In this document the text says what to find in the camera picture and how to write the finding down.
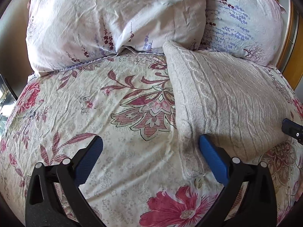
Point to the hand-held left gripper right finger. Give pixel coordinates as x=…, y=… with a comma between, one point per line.
x=213, y=156

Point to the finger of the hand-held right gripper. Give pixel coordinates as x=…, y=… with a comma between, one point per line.
x=292, y=128

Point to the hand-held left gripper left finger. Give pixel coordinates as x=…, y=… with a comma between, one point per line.
x=88, y=158

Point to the floral bed sheet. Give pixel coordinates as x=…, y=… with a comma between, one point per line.
x=113, y=123

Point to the wooden headboard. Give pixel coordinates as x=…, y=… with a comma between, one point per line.
x=287, y=33

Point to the white pillow with purple flowers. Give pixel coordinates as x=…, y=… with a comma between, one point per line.
x=241, y=21

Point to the pale pink floral pillow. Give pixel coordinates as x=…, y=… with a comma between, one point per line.
x=113, y=19

